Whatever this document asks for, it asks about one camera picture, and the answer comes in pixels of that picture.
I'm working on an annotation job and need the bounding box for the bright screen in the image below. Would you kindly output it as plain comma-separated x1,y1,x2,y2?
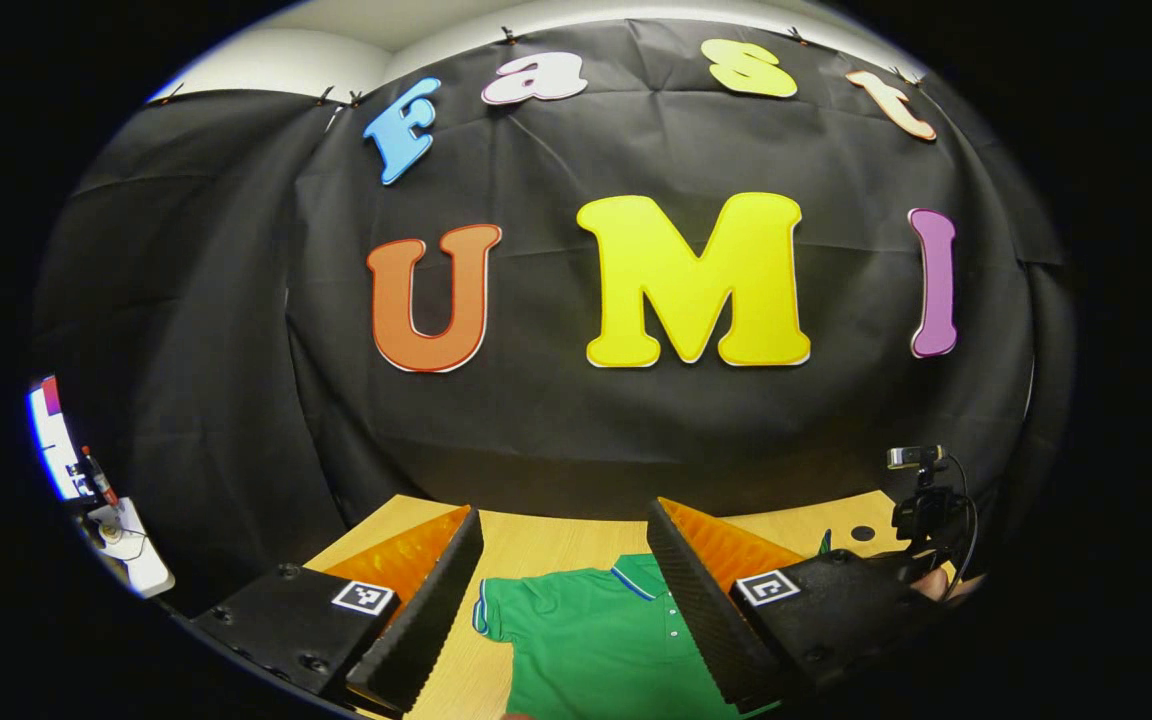
28,375,87,501

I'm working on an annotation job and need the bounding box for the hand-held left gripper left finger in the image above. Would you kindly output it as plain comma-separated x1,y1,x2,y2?
189,504,487,716

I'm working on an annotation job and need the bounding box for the white device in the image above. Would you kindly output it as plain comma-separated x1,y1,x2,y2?
86,498,176,599

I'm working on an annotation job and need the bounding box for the green T-shirt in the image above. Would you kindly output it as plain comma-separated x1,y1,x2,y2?
472,530,832,720

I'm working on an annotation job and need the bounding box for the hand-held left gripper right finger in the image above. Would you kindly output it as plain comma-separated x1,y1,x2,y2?
646,496,952,713

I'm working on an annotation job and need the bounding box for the black backdrop cloth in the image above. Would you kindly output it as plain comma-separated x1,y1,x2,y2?
31,18,1077,616

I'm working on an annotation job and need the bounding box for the black cable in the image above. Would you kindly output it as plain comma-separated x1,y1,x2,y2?
941,455,983,601

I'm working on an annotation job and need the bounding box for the red handled tool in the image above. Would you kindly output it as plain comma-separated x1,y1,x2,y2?
80,446,120,507

